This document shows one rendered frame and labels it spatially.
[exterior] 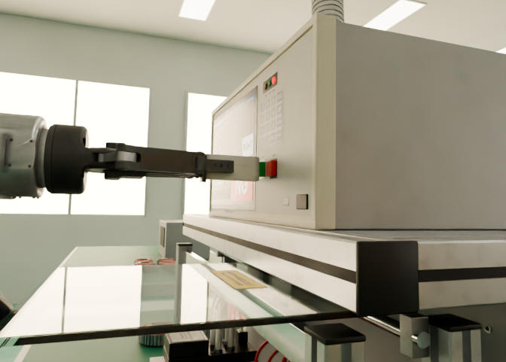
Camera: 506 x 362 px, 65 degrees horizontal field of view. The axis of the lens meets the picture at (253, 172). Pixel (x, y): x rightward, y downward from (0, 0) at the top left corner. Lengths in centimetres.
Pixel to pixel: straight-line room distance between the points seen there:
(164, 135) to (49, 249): 190
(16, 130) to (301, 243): 29
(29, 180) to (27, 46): 514
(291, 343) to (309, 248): 8
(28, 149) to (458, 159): 44
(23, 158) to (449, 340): 40
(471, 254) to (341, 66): 20
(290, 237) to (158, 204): 485
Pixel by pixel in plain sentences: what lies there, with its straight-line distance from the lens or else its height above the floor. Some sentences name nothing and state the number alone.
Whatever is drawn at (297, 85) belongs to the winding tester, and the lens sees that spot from 43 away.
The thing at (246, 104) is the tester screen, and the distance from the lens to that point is 59.
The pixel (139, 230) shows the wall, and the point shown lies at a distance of 517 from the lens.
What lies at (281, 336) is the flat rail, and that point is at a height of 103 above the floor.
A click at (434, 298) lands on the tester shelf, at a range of 30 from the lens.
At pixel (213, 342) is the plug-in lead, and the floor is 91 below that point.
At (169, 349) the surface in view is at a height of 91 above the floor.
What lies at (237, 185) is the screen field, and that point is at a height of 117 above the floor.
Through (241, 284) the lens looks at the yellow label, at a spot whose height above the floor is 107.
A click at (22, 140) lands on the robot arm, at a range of 44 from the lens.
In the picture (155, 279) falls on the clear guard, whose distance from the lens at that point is 40.
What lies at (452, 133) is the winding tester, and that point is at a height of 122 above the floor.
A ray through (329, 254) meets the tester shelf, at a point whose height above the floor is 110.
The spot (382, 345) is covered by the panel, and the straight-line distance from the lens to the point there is 51.
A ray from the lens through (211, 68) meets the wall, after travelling 559.
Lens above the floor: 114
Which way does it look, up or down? 5 degrees up
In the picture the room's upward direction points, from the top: 1 degrees clockwise
